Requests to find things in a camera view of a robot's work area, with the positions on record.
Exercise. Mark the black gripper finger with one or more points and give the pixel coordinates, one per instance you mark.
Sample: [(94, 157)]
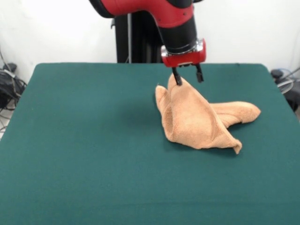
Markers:
[(177, 76), (199, 75)]

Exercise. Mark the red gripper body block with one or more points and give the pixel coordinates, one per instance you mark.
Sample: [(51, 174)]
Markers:
[(185, 59)]

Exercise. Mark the tan terry towel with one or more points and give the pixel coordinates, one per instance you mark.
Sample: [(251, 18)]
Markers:
[(192, 117)]

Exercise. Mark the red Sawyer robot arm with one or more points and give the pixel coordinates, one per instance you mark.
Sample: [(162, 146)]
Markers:
[(173, 14)]

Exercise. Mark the dark green table cloth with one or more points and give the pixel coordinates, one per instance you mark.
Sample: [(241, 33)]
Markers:
[(70, 152)]

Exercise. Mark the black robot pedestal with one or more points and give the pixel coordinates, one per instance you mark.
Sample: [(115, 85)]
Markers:
[(140, 42)]

